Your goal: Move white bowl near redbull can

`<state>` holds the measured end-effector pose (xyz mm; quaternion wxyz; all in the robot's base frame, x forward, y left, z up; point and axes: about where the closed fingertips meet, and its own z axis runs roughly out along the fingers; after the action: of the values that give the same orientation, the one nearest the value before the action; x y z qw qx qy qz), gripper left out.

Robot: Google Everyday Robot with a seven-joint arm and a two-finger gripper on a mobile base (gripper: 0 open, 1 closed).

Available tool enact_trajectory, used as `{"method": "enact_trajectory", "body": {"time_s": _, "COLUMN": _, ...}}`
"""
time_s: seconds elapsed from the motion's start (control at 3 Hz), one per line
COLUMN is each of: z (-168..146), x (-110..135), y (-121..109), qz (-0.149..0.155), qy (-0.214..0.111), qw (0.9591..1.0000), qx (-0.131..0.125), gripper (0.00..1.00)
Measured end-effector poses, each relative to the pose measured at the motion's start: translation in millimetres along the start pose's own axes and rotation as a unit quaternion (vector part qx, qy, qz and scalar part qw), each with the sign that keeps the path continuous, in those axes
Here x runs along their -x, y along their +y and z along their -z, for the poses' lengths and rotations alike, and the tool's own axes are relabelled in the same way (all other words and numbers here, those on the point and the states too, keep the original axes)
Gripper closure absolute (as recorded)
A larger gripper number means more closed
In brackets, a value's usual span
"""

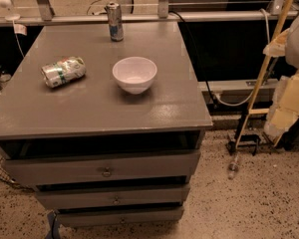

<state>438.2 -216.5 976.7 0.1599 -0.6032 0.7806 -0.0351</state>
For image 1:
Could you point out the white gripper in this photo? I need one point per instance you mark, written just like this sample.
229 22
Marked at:
284 109

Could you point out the white bowl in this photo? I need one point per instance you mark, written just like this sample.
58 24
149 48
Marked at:
134 74

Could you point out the redbull can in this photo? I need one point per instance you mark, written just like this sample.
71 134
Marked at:
114 14

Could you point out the crushed green white can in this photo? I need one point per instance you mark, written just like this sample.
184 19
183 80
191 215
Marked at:
63 72

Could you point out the metal railing bar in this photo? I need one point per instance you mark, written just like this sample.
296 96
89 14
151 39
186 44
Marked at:
213 16

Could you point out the plastic bottle on floor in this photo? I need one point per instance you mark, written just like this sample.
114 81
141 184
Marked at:
233 167

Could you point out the bottom grey drawer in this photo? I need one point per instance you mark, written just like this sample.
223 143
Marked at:
154 214

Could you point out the grey drawer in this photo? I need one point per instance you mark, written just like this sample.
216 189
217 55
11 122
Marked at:
107 167
115 196
154 214

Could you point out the grey drawer cabinet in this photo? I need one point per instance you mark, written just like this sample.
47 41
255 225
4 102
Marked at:
92 115

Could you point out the top grey drawer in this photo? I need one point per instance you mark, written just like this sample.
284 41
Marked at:
107 167

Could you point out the middle grey drawer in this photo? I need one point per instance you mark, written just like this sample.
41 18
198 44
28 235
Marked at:
115 196

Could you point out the white desk lamp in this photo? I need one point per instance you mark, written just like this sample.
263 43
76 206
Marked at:
11 14

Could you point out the wooden yellow easel frame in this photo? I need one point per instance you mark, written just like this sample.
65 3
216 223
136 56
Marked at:
285 7

